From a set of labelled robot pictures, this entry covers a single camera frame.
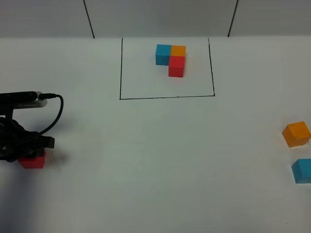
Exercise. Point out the orange template cube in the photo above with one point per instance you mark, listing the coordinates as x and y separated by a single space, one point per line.
177 50

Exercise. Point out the blue template cube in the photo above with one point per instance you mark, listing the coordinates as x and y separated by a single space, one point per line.
162 54

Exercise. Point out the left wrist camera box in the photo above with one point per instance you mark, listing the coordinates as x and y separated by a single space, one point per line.
22 100

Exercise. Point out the red template cube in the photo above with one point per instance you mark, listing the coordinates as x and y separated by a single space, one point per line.
176 66

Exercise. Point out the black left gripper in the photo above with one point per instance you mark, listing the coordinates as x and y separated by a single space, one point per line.
11 149

